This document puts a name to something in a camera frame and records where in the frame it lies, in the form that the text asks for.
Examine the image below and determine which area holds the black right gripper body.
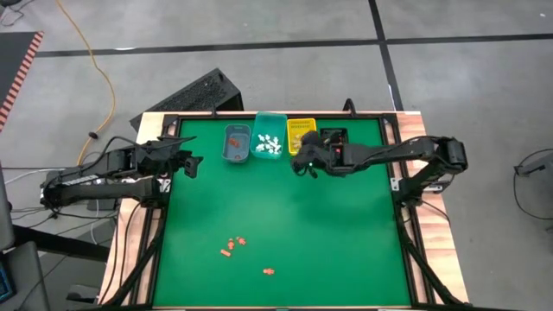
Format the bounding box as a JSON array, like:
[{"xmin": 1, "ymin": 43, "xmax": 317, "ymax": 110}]
[{"xmin": 292, "ymin": 144, "xmax": 349, "ymax": 179}]

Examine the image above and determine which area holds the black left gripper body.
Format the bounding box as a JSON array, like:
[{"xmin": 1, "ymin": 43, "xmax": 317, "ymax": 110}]
[{"xmin": 137, "ymin": 144, "xmax": 191, "ymax": 172}]

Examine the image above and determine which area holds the black plastic basket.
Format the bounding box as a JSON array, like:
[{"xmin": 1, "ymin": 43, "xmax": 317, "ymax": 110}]
[{"xmin": 320, "ymin": 127, "xmax": 350, "ymax": 150}]

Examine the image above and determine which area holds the yellow plastic basket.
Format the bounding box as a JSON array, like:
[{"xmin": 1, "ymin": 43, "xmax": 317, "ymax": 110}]
[{"xmin": 286, "ymin": 117, "xmax": 318, "ymax": 157}]

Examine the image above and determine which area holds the blue-grey plastic bin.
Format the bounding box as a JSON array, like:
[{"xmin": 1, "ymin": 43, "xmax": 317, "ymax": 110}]
[{"xmin": 221, "ymin": 124, "xmax": 252, "ymax": 164}]

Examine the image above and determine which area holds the light teal plastic bin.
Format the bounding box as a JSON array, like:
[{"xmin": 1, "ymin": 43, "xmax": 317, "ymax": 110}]
[{"xmin": 250, "ymin": 111, "xmax": 289, "ymax": 161}]

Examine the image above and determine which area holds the black floor beam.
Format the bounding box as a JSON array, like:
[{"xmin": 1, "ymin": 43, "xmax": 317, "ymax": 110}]
[{"xmin": 11, "ymin": 224, "xmax": 111, "ymax": 263}]

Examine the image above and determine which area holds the black stand foot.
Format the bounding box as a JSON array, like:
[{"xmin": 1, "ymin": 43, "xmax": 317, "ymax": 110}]
[{"xmin": 66, "ymin": 284, "xmax": 104, "ymax": 304}]

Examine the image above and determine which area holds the black mat orange-striped edge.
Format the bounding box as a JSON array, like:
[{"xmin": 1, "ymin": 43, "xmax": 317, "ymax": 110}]
[{"xmin": 0, "ymin": 30, "xmax": 46, "ymax": 130}]

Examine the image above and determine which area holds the grey equipment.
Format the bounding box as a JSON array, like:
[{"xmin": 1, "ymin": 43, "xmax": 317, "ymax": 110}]
[{"xmin": 513, "ymin": 151, "xmax": 553, "ymax": 177}]

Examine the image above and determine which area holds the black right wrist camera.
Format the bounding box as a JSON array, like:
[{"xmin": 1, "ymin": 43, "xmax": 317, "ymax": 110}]
[{"xmin": 300, "ymin": 130, "xmax": 324, "ymax": 151}]

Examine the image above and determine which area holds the black table frame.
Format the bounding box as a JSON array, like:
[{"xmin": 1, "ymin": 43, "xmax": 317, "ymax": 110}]
[{"xmin": 99, "ymin": 110, "xmax": 472, "ymax": 311}]

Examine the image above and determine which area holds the yellow extension cable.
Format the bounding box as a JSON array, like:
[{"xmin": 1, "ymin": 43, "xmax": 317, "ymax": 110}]
[{"xmin": 54, "ymin": 0, "xmax": 117, "ymax": 166}]

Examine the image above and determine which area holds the white floor cable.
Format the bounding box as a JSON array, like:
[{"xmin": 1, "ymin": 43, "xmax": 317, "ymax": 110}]
[{"xmin": 0, "ymin": 168, "xmax": 66, "ymax": 186}]

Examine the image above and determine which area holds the grey post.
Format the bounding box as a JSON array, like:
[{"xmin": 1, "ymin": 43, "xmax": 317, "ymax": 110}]
[{"xmin": 0, "ymin": 162, "xmax": 16, "ymax": 251}]

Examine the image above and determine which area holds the black floor cable loop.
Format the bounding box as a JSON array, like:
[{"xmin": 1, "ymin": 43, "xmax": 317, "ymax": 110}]
[{"xmin": 512, "ymin": 149, "xmax": 553, "ymax": 222}]

